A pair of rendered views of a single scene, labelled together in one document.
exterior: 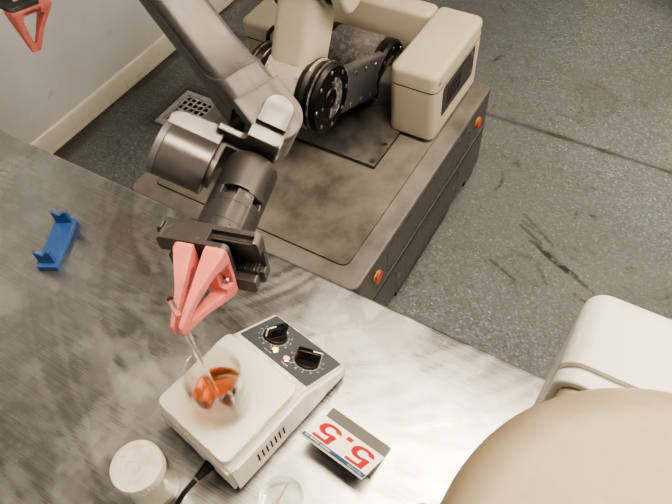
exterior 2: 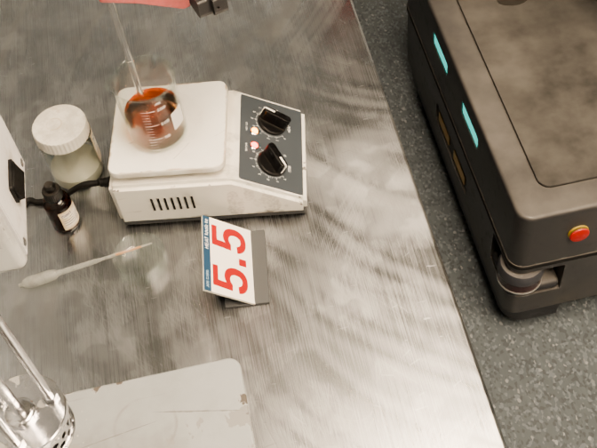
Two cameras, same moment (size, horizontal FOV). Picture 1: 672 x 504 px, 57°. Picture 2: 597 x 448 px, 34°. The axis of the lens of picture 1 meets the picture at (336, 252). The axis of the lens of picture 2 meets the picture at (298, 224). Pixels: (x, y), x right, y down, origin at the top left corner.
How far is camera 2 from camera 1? 0.47 m
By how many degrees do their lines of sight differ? 30
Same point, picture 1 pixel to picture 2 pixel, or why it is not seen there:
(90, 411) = (97, 78)
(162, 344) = (199, 68)
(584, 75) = not seen: outside the picture
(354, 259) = (560, 188)
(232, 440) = (131, 162)
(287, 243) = (505, 116)
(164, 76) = not seen: outside the picture
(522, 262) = not seen: outside the picture
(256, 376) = (203, 131)
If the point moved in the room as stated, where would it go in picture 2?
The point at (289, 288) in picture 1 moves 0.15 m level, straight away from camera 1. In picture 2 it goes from (351, 104) to (420, 26)
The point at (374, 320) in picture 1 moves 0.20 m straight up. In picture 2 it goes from (390, 192) to (387, 59)
